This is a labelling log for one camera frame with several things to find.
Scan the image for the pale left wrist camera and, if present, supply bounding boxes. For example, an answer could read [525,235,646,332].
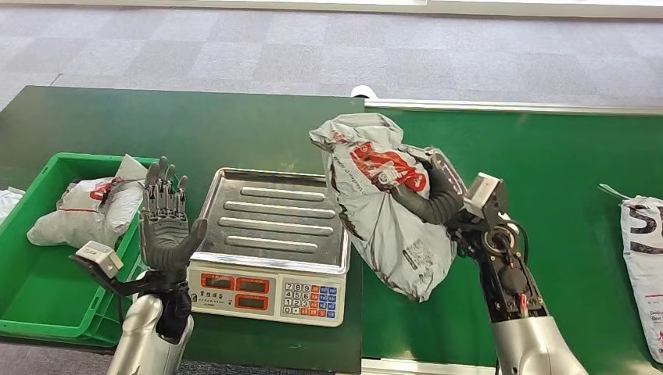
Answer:
[70,240,124,297]

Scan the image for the grey courier bag red print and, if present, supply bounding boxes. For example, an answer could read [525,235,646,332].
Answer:
[27,153,149,249]

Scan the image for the green conveyor belt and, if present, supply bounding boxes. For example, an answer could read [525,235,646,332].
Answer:
[360,109,663,375]

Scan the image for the white electronic scale body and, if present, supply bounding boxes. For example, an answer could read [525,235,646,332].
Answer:
[186,257,348,328]

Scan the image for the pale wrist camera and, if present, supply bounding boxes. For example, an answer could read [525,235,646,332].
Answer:
[70,240,124,297]
[462,172,510,221]

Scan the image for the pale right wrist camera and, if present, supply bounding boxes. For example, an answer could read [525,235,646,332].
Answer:
[462,172,510,221]

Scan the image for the grey courier package red logo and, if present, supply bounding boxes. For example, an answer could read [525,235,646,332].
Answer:
[309,112,460,303]

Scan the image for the white package black lettering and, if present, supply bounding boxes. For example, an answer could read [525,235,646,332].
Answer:
[599,184,663,365]

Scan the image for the green plastic crate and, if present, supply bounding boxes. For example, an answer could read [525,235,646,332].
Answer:
[0,152,159,347]

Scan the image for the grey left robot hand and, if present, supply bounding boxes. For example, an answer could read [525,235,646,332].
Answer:
[138,155,208,273]

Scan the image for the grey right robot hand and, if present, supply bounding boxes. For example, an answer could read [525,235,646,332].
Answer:
[391,146,468,227]

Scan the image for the steel scale tray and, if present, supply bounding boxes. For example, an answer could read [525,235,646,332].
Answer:
[192,166,352,276]

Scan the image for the white plastic bag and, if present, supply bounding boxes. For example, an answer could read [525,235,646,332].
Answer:
[0,187,25,224]

